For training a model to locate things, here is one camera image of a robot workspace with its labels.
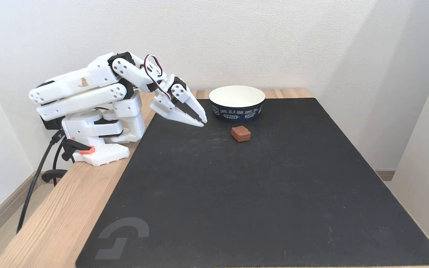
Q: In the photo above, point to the brown block toy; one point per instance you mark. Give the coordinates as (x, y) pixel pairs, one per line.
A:
(241, 134)

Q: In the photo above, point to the navy paper bowl white print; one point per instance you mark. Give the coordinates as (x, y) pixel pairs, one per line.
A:
(237, 111)

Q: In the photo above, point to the black desk mat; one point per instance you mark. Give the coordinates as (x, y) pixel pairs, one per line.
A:
(259, 193)

